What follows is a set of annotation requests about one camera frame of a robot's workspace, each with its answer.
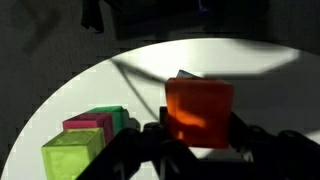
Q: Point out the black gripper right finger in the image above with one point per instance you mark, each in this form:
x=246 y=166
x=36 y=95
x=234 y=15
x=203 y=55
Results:
x=287 y=156

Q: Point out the round white table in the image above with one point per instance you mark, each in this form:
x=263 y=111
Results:
x=276 y=87

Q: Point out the orange block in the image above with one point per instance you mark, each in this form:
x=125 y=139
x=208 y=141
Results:
x=199 y=111

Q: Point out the yellow-green block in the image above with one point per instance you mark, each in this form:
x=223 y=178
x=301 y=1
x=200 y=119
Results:
x=68 y=154

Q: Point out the blue block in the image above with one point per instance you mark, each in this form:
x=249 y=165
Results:
x=185 y=74

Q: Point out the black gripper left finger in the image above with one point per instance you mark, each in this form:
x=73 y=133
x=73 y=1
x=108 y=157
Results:
x=122 y=158

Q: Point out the magenta block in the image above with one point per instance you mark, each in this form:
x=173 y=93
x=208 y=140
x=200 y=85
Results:
x=92 y=120

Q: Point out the green block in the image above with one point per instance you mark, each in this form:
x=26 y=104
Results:
x=119 y=115

